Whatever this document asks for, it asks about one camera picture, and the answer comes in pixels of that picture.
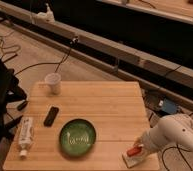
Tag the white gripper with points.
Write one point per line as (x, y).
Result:
(149, 142)

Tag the orange red pepper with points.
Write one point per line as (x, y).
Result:
(134, 151)

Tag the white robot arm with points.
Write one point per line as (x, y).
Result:
(173, 128)

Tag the white sponge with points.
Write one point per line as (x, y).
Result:
(130, 161)

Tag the blue box on floor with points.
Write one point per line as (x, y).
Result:
(167, 107)

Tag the green round plate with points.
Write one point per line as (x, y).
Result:
(77, 137)

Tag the black remote control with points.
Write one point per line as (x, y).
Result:
(51, 116)

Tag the white paper cup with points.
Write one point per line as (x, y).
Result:
(53, 80)

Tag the white tube with cap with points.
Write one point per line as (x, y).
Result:
(25, 136)

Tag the black chair frame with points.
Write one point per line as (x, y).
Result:
(9, 92)

